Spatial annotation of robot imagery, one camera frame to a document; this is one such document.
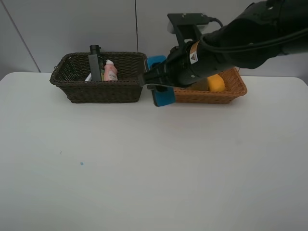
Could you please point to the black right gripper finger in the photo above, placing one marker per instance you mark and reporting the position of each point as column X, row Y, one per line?
column 159, row 88
column 159, row 66

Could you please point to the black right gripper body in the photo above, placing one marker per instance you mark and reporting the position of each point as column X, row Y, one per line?
column 184, row 66

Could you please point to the blue whiteboard eraser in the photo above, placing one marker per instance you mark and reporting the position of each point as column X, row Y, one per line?
column 160, row 98

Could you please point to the yellow mango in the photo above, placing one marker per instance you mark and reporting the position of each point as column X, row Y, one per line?
column 215, row 83

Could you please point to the pink bottle white cap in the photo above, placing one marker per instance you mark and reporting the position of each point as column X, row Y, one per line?
column 110, row 71

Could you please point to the dark green pump bottle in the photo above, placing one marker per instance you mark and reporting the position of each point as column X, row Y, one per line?
column 96, row 63

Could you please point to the white marker pen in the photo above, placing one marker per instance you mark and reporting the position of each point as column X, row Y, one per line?
column 88, row 78

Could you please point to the brown kiwi fruit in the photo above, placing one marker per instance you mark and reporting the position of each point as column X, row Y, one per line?
column 201, row 85

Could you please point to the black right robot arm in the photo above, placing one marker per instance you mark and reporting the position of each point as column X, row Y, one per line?
column 264, row 30

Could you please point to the orange wicker basket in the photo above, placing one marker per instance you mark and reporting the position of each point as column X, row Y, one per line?
column 234, row 84

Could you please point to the dark brown wicker basket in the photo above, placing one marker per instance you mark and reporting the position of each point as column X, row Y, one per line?
column 70, row 74

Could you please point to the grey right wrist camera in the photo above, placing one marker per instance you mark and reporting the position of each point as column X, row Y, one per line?
column 185, row 26

